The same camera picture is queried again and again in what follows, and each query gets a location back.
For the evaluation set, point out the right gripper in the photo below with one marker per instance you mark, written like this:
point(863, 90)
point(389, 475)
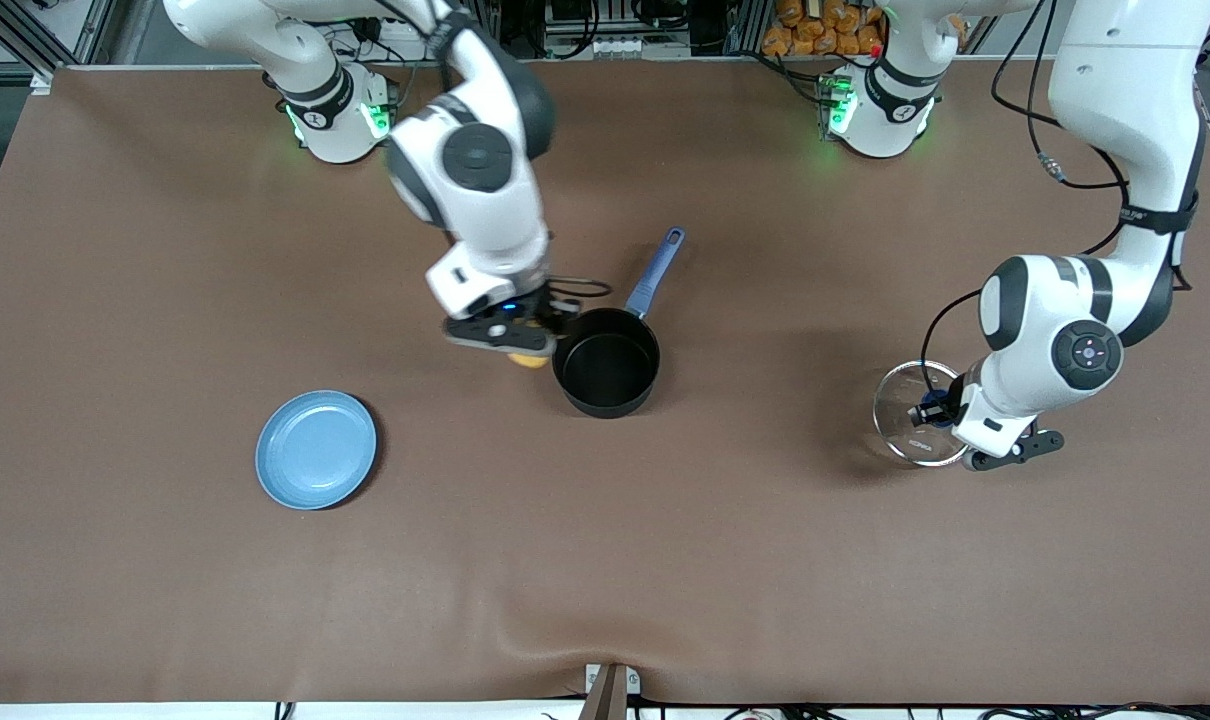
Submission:
point(550, 314)

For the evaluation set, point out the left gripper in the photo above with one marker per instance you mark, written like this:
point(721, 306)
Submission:
point(940, 408)

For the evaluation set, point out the glass lid with blue knob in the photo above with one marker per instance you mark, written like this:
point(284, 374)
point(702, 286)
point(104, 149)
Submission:
point(910, 440)

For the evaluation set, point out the yellow potato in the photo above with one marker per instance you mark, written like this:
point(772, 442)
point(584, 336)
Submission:
point(531, 360)

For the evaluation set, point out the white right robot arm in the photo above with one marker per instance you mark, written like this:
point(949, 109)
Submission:
point(485, 200)

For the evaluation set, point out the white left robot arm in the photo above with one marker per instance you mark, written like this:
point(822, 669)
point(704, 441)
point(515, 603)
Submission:
point(1125, 100)

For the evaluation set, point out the brown table cover mat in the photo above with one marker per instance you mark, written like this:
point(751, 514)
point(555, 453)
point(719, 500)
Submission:
point(765, 550)

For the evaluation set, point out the blue round plate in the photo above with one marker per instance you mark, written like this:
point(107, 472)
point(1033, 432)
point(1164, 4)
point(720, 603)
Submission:
point(315, 450)

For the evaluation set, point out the white power strip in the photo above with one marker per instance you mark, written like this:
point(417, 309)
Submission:
point(605, 47)

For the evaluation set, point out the orange snack bags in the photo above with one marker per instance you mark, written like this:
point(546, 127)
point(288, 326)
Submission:
point(800, 30)

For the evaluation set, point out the metal table edge bracket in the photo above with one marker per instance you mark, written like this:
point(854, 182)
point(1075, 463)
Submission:
point(610, 695)

